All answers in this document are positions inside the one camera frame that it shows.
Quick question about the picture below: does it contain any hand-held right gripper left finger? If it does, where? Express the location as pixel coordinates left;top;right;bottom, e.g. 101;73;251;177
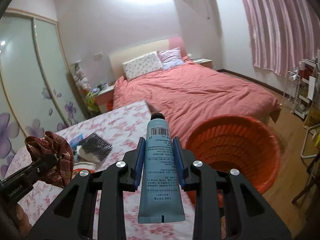
27;137;147;240

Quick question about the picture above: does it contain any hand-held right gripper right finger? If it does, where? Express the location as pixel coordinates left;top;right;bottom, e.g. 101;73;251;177
172;136;293;240

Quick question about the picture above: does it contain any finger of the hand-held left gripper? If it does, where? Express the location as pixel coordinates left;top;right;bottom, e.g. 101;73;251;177
4;154;58;186

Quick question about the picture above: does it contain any blue cream tube black cap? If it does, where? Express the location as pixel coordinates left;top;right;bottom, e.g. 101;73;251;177
137;113;186;223

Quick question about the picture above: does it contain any red patterned cloth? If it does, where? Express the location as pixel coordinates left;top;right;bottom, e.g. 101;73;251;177
24;131;74;188

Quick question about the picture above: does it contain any orange woven plastic basket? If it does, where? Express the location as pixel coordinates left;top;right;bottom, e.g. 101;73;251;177
185;114;282;207

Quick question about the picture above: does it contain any blue printed packet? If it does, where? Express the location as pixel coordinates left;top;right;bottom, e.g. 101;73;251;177
68;134;84;151

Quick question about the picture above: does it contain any red and white packet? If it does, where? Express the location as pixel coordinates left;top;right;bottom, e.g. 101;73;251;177
72;161;97;178

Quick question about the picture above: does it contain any table with floral tablecloth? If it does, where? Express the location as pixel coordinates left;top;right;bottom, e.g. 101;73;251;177
5;100;200;240

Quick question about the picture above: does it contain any hair brush with white base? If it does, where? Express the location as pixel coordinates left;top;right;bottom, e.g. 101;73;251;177
76;132;113;169

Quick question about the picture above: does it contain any bed with pink cover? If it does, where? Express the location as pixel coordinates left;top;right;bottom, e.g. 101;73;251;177
112;56;282;143

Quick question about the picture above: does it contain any pink and white nightstand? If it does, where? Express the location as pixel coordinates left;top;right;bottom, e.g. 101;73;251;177
192;59;213;68
94;85;115;113

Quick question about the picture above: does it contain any yellow green plush toy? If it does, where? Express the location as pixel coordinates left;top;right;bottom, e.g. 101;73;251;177
85;91;100;113

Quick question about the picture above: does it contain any wardrobe with flower-print glass doors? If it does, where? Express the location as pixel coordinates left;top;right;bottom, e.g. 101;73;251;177
0;9;87;178

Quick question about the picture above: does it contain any plush flower bouquet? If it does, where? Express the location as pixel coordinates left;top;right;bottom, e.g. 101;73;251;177
72;62;90;91

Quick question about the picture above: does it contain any white floral pillow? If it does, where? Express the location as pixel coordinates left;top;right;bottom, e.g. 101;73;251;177
122;51;163;81

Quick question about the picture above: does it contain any pink striped pillow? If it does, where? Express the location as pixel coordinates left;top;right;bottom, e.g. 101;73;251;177
157;47;186;70

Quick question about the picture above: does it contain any cream and pink headboard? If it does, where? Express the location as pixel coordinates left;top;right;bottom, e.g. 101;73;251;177
109;37;187;80

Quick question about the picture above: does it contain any dark wooden chair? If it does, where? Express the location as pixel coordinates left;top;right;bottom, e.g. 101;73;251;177
291;152;320;205

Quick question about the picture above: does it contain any yellow cardboard box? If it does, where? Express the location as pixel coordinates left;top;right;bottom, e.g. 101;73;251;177
304;105;320;128

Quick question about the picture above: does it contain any white shelf cart with items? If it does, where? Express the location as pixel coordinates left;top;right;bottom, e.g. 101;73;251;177
296;59;320;120

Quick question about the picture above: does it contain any white pipe cover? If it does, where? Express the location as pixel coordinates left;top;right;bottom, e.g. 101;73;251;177
201;0;213;20

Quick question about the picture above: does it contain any pink striped curtain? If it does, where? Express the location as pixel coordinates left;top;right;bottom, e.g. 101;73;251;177
234;0;320;78

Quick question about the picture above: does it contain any white metal tube frame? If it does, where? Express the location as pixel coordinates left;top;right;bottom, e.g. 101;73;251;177
301;125;320;159

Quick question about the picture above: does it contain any white wire rack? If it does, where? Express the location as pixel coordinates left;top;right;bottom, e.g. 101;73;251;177
282;70;301;113

